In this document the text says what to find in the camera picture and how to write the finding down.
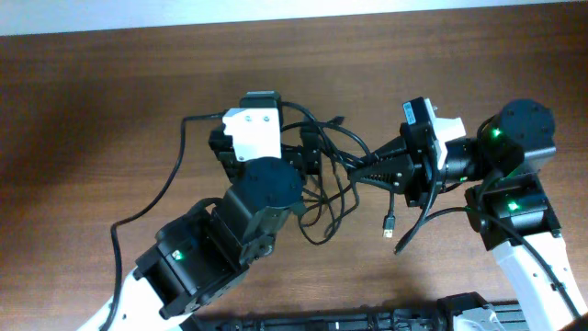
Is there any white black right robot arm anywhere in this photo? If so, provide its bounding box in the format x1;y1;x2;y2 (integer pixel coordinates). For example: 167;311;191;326
349;97;587;330

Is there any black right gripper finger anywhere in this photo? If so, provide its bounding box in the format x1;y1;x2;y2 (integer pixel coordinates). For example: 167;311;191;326
349;154;414;193
367;136;408;161

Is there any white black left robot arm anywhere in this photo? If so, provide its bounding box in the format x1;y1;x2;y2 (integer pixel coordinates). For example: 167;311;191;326
81;156;306;330

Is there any black USB cable bundle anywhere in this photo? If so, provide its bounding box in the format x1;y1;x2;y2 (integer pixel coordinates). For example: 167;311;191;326
279;100;397;246

